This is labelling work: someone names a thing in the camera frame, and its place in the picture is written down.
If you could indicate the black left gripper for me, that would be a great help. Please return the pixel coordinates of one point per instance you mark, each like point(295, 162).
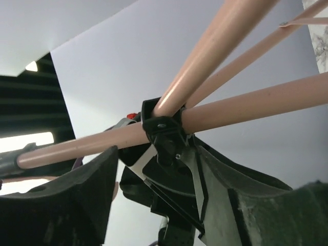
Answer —
point(179, 212)

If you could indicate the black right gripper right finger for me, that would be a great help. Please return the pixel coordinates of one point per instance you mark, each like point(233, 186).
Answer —
point(241, 206)

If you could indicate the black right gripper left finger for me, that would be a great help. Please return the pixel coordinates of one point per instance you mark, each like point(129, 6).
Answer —
point(70, 210)

